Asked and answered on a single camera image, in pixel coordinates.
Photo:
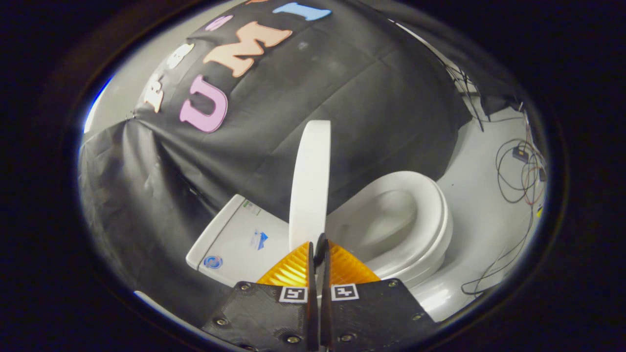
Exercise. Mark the black backdrop cloth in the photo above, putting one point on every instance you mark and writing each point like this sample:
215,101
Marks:
318,98

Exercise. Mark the white toilet lid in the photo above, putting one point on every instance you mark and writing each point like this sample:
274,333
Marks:
310,186

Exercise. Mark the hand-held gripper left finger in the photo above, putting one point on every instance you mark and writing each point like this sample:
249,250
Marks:
312,303

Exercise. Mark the small black power adapter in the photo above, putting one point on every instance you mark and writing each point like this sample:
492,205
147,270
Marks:
520,155

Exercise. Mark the white ceramic toilet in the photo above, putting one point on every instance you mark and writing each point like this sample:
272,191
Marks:
234,244

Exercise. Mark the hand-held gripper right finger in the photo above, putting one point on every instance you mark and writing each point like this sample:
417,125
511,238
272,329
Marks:
325,303

